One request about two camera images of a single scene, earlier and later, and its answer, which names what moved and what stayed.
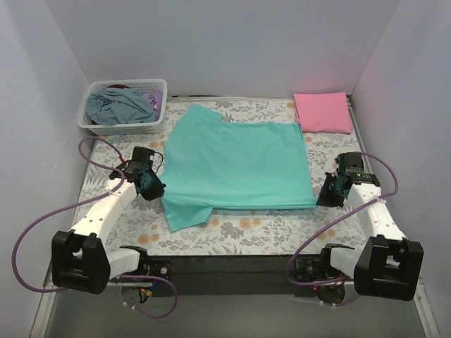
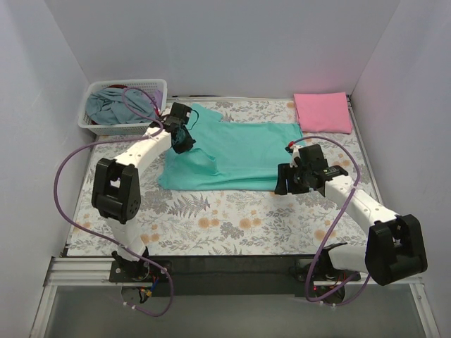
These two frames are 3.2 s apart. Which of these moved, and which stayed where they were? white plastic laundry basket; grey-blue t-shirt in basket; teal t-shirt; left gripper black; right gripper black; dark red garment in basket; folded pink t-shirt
Moved: left gripper black; teal t-shirt; right gripper black
Stayed: grey-blue t-shirt in basket; white plastic laundry basket; dark red garment in basket; folded pink t-shirt
